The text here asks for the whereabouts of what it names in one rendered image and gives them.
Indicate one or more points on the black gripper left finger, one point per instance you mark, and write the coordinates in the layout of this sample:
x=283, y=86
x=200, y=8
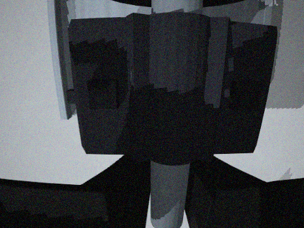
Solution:
x=118, y=197

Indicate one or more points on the grey metal shaft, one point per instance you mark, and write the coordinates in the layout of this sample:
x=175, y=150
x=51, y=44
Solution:
x=169, y=184

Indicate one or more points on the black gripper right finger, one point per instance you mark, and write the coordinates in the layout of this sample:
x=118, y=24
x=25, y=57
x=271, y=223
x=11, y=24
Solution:
x=222, y=196

